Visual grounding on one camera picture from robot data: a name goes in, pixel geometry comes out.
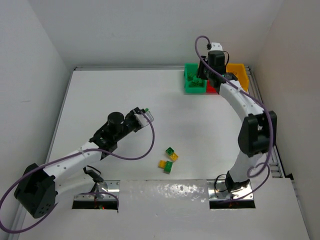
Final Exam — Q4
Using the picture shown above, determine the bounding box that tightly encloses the yellow green lego block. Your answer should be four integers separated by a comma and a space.
158, 160, 173, 174

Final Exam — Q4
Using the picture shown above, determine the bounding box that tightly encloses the green and yellow lego stack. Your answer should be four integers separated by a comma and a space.
165, 147, 179, 162

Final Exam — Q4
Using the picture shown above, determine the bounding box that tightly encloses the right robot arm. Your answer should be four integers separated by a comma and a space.
197, 50, 277, 193

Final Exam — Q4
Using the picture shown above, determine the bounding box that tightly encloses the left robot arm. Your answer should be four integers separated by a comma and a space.
14, 107, 154, 219

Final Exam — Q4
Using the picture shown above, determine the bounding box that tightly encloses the yellow storage bin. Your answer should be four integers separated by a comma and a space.
226, 63, 250, 92

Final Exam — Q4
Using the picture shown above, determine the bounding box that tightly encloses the red storage bin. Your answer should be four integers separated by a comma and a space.
205, 80, 218, 95

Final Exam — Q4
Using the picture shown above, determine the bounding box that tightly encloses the green storage bin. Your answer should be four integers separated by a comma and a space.
183, 63, 207, 94

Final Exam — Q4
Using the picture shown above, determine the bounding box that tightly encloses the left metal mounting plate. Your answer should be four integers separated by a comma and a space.
73, 180, 120, 202

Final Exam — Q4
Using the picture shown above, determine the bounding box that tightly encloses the metal mounting plate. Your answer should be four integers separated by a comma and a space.
73, 180, 120, 202
207, 179, 254, 201

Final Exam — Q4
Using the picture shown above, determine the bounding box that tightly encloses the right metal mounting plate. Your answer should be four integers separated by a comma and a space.
207, 179, 254, 201

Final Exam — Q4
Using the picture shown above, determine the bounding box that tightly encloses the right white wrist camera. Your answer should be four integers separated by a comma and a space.
210, 42, 223, 51

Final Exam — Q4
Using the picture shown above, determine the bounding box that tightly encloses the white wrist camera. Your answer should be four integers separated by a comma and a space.
210, 42, 223, 51
134, 109, 154, 128

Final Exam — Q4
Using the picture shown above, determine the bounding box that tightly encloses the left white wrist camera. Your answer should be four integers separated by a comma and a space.
134, 109, 154, 128

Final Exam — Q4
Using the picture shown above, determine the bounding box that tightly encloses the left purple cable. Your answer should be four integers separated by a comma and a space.
0, 111, 155, 234

